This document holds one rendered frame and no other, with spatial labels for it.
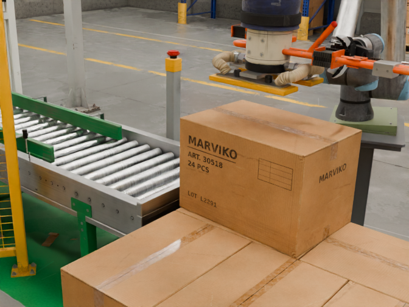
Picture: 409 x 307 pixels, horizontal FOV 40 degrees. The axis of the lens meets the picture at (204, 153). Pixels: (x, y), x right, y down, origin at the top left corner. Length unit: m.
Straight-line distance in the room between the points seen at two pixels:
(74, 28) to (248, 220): 3.70
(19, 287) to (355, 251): 1.64
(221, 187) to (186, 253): 0.31
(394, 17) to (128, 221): 1.46
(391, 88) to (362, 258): 0.97
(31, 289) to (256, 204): 1.31
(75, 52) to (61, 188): 3.01
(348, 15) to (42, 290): 1.90
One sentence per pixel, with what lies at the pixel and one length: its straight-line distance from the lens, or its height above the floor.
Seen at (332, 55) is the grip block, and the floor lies 1.26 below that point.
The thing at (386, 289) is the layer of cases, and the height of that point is 0.54.
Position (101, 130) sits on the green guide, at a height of 0.58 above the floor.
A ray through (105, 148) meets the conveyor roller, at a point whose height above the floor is 0.53.
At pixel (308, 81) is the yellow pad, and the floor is 1.13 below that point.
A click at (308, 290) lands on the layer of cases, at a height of 0.54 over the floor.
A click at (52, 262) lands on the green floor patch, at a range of 3.16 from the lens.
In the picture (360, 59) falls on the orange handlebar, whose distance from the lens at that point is 2.00.
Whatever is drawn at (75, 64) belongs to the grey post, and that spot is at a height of 0.47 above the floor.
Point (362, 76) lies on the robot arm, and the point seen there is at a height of 1.13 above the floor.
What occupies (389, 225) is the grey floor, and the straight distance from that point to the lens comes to 3.70.
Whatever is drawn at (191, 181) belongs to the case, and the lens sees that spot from 2.35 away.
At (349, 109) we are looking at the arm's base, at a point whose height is 0.84.
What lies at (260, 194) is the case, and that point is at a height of 0.74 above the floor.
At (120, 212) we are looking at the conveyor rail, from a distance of 2.45.
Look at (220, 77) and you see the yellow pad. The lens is 2.17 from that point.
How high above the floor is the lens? 1.63
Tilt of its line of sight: 21 degrees down
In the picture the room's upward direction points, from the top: 1 degrees clockwise
